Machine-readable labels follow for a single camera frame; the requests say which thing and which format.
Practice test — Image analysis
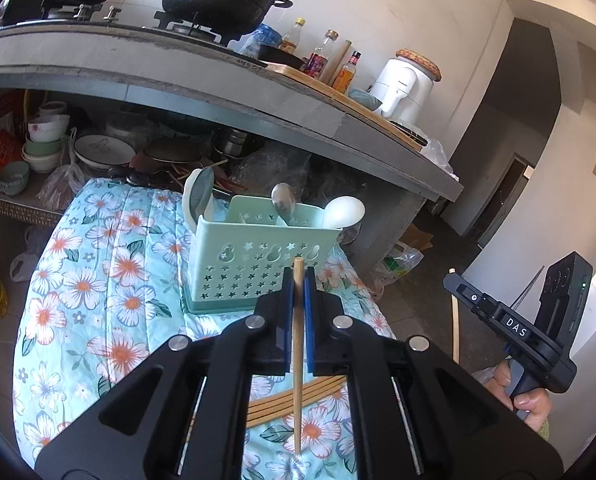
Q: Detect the plastic bag on floor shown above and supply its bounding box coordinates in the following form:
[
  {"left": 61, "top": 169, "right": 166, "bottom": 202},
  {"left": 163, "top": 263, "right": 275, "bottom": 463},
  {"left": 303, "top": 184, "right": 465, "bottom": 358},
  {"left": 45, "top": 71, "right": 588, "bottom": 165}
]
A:
[{"left": 368, "top": 242, "right": 424, "bottom": 300}]

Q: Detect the white plastic spoon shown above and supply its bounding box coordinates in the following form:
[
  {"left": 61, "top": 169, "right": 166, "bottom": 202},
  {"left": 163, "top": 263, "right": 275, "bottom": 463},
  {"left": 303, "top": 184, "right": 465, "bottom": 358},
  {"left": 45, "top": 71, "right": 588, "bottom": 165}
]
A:
[{"left": 322, "top": 195, "right": 366, "bottom": 229}]

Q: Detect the bundle of chopsticks on table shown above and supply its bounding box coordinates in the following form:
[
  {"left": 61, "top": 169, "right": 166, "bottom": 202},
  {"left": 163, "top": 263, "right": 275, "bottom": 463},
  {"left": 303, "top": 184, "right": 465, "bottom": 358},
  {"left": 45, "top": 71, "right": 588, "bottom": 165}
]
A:
[{"left": 246, "top": 376, "right": 345, "bottom": 429}]

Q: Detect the oil bottle yellow cap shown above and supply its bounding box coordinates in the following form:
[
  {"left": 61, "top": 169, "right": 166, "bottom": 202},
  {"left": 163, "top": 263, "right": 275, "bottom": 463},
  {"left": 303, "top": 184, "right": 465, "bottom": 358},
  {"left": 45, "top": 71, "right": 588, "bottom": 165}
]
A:
[{"left": 278, "top": 18, "right": 305, "bottom": 54}]

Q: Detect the wooden chopstick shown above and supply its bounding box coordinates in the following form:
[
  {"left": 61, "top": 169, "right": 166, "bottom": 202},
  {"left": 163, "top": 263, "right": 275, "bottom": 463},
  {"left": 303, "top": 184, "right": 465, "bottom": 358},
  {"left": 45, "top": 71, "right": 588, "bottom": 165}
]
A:
[
  {"left": 292, "top": 257, "right": 305, "bottom": 455},
  {"left": 450, "top": 294, "right": 460, "bottom": 364}
]

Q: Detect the floral quilted table cover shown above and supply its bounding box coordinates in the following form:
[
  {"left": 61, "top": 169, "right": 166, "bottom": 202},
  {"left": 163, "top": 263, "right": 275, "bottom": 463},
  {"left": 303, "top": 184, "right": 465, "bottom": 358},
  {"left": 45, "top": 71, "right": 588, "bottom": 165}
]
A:
[{"left": 13, "top": 178, "right": 394, "bottom": 479}]

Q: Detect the cardboard box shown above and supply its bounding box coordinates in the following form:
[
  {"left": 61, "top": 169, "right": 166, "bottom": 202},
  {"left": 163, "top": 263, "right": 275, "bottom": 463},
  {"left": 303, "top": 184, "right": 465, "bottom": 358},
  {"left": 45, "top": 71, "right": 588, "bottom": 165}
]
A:
[{"left": 400, "top": 223, "right": 433, "bottom": 252}]

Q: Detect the green plastic utensil caddy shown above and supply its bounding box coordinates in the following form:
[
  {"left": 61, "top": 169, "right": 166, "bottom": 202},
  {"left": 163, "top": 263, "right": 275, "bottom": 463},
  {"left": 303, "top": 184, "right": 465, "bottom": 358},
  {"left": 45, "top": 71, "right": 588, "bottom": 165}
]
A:
[{"left": 184, "top": 195, "right": 341, "bottom": 314}]

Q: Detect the metal spoon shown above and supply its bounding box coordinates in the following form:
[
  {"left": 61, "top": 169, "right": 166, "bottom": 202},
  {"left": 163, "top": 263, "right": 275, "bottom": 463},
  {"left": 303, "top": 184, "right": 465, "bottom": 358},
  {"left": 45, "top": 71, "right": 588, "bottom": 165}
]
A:
[{"left": 271, "top": 182, "right": 297, "bottom": 226}]

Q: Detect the person's right hand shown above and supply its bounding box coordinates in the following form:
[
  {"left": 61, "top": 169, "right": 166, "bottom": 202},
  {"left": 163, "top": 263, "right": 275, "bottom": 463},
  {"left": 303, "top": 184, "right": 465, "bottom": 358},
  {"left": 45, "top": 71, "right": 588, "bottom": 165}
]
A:
[{"left": 483, "top": 361, "right": 552, "bottom": 438}]

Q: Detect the sauce bottle red label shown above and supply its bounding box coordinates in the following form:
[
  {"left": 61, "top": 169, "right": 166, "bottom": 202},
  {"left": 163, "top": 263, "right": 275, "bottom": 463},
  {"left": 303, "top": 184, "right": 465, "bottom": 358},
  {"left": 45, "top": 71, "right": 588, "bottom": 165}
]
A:
[{"left": 303, "top": 29, "right": 339, "bottom": 79}]

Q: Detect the wooden cutting board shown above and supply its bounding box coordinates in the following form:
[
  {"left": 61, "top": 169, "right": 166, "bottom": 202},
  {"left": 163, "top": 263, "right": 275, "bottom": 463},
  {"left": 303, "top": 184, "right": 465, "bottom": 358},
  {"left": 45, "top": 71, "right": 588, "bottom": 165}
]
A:
[{"left": 265, "top": 63, "right": 423, "bottom": 153}]

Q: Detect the white plate under counter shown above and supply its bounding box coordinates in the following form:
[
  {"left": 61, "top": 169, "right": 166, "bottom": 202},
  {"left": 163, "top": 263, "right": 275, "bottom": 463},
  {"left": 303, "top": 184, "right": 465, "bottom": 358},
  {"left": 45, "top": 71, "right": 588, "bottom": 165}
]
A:
[{"left": 74, "top": 134, "right": 135, "bottom": 170}]

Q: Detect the gas stove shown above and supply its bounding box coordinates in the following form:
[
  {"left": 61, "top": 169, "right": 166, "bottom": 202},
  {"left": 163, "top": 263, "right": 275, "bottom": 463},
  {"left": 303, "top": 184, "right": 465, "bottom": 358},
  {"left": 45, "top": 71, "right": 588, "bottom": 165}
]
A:
[{"left": 0, "top": 6, "right": 267, "bottom": 67}]

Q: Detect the stack of bowls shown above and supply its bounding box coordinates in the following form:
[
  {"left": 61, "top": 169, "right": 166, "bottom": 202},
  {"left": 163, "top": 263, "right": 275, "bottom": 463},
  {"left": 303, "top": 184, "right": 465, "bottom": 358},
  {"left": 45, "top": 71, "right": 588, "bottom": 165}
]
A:
[{"left": 22, "top": 101, "right": 70, "bottom": 174}]

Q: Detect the orange sauce bottle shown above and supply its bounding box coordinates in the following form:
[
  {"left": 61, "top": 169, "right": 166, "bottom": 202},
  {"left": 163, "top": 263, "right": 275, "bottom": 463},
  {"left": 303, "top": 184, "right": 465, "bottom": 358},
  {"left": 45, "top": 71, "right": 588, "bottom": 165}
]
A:
[{"left": 331, "top": 51, "right": 362, "bottom": 94}]

